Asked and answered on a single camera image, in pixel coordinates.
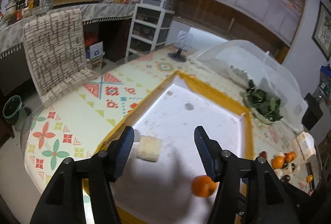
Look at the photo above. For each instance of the white plastic drawer tower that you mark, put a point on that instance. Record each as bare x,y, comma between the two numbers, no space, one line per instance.
149,27

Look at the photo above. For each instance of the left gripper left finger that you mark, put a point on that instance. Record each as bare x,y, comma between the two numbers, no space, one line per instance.
62,200

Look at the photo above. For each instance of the transparent mesh food cover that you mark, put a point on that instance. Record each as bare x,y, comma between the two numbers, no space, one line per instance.
242,61

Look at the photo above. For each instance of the tissue paper pack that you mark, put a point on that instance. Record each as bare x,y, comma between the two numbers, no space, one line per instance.
306,144

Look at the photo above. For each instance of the side table with cloth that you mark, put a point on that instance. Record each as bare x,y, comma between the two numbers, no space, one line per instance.
17,71

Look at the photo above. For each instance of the orange mandarin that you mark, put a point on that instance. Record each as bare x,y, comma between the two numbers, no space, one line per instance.
309,178
278,162
203,186
289,157

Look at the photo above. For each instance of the framed calligraphy picture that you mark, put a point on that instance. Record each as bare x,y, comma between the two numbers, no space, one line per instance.
321,34

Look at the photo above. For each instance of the yellow white tray box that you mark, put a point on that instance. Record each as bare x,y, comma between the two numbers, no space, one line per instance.
160,192

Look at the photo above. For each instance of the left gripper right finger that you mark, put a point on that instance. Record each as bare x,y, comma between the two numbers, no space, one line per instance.
249,190

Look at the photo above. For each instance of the black speaker box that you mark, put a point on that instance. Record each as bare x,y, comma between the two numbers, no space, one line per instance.
313,113

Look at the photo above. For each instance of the green trash bin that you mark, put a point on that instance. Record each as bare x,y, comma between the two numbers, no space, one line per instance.
14,112

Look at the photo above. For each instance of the plate of green spinach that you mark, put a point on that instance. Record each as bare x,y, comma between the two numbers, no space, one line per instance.
264,106

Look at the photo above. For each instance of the white blue cardboard box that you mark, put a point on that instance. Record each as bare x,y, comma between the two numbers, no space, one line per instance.
95,50

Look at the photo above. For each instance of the patterned tablecloth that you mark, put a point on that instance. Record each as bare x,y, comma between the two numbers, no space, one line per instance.
79,121

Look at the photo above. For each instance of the pale pastry cake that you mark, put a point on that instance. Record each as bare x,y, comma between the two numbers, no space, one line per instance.
149,148

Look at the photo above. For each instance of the small desk fan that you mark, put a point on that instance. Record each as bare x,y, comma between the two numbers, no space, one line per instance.
183,40

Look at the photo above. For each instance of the dark red jujube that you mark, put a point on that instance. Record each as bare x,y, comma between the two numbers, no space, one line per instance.
263,154

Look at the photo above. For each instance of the patterned fabric chair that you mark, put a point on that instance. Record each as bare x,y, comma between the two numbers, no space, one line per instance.
55,54

